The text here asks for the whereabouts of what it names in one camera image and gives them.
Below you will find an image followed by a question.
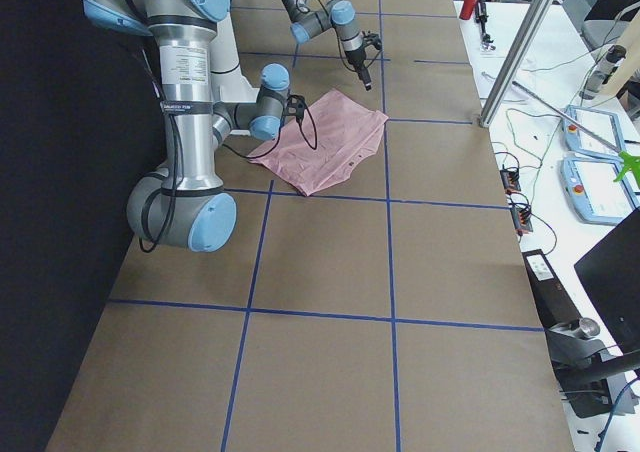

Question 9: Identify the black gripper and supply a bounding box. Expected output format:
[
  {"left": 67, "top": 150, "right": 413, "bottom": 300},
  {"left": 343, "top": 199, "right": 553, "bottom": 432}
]
[{"left": 345, "top": 47, "right": 372, "bottom": 91}]

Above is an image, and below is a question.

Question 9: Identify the pink Snoopy t-shirt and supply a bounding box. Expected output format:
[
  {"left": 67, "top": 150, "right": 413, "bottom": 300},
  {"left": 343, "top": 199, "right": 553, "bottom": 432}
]
[{"left": 250, "top": 89, "right": 388, "bottom": 196}]

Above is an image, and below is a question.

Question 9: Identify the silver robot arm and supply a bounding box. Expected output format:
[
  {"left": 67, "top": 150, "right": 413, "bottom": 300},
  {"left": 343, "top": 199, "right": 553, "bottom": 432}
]
[
  {"left": 280, "top": 0, "right": 382, "bottom": 91},
  {"left": 83, "top": 0, "right": 289, "bottom": 252}
]

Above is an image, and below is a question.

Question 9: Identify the orange terminal block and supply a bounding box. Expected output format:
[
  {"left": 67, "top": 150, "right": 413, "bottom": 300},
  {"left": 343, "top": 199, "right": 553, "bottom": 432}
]
[{"left": 499, "top": 168, "right": 521, "bottom": 195}]

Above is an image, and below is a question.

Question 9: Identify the upper teach pendant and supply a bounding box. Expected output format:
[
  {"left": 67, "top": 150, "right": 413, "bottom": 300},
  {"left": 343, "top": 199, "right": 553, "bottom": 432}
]
[{"left": 563, "top": 105, "right": 626, "bottom": 159}]

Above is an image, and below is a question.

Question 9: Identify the teach pendant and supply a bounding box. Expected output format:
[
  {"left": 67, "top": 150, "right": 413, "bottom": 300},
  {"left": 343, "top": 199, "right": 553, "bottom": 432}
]
[
  {"left": 560, "top": 156, "right": 639, "bottom": 226},
  {"left": 563, "top": 105, "right": 626, "bottom": 159}
]

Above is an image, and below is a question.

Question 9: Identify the lower teach pendant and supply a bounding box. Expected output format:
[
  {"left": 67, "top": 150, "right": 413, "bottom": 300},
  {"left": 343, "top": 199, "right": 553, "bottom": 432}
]
[{"left": 560, "top": 156, "right": 639, "bottom": 226}]

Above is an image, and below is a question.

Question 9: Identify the green plastic clip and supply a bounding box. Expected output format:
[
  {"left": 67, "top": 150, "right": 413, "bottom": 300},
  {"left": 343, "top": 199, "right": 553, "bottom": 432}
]
[{"left": 614, "top": 151, "right": 640, "bottom": 185}]

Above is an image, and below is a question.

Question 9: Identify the black box with label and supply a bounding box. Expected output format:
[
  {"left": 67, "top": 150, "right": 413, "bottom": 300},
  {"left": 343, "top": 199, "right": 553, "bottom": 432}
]
[{"left": 522, "top": 249, "right": 581, "bottom": 329}]

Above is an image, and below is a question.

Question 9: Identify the black monitor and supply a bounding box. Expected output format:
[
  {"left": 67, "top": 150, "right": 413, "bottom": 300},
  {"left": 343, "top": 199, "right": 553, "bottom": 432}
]
[{"left": 574, "top": 210, "right": 639, "bottom": 352}]

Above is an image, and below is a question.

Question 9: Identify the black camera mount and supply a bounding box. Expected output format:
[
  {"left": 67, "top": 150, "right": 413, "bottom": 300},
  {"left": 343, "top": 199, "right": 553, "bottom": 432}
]
[
  {"left": 283, "top": 94, "right": 307, "bottom": 125},
  {"left": 363, "top": 31, "right": 382, "bottom": 52}
]

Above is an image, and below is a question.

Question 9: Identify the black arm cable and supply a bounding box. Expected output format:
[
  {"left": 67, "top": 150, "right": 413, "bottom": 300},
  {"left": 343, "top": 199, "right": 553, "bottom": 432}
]
[
  {"left": 257, "top": 0, "right": 384, "bottom": 73},
  {"left": 137, "top": 46, "right": 319, "bottom": 253}
]

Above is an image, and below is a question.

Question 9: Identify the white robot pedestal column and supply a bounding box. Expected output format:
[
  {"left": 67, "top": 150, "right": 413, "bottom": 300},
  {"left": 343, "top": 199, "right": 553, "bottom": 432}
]
[{"left": 208, "top": 14, "right": 258, "bottom": 103}]

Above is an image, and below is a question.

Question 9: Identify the aluminium frame post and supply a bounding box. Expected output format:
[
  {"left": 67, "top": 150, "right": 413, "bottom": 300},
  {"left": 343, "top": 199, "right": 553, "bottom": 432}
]
[{"left": 478, "top": 0, "right": 553, "bottom": 128}]

